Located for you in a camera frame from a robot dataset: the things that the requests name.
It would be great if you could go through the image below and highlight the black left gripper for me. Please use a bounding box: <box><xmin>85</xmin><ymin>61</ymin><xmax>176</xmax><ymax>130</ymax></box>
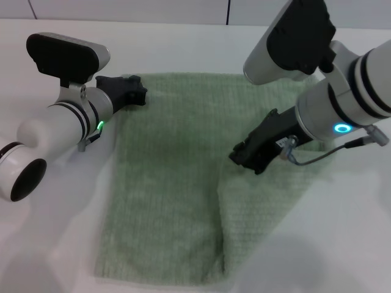
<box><xmin>95</xmin><ymin>74</ymin><xmax>148</xmax><ymax>114</ymax></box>

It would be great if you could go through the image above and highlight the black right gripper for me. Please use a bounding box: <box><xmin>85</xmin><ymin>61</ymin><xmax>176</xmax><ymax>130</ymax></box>
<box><xmin>228</xmin><ymin>106</ymin><xmax>315</xmax><ymax>176</ymax></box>

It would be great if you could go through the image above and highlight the green terry towel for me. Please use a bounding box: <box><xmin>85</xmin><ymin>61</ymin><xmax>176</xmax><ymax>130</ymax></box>
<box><xmin>93</xmin><ymin>72</ymin><xmax>328</xmax><ymax>277</ymax></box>

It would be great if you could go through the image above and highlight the grey right gripper cable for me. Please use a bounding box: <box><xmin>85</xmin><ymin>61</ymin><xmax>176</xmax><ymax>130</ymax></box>
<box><xmin>280</xmin><ymin>125</ymin><xmax>386</xmax><ymax>167</ymax></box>

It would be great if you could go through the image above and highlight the short left gripper cable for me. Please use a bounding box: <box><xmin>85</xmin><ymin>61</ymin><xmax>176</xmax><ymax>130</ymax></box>
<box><xmin>78</xmin><ymin>129</ymin><xmax>103</xmax><ymax>153</ymax></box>

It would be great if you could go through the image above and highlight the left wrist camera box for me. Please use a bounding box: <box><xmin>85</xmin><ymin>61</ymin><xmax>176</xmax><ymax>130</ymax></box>
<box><xmin>26</xmin><ymin>32</ymin><xmax>111</xmax><ymax>88</ymax></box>

